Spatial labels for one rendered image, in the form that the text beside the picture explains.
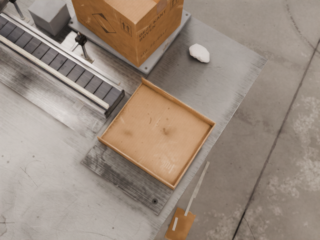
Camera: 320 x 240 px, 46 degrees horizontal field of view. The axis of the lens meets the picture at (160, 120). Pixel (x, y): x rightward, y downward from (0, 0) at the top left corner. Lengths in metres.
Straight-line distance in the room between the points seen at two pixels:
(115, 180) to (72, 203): 0.15
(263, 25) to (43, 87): 1.60
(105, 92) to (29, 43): 0.33
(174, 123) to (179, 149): 0.09
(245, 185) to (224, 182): 0.12
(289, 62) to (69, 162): 1.62
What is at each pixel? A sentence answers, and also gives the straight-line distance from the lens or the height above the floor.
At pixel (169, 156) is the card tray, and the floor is 0.83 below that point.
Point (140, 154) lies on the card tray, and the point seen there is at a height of 0.83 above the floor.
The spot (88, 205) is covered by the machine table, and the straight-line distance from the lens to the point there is 1.24.
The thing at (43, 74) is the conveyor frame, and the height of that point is 0.88.
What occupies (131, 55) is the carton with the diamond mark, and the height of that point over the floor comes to 0.91.
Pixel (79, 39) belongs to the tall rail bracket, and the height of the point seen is 0.97.
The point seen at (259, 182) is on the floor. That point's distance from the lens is 2.16.
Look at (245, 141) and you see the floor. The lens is 2.20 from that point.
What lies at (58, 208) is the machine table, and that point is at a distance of 1.26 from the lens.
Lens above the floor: 2.05
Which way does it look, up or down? 70 degrees down
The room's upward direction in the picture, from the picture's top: 4 degrees clockwise
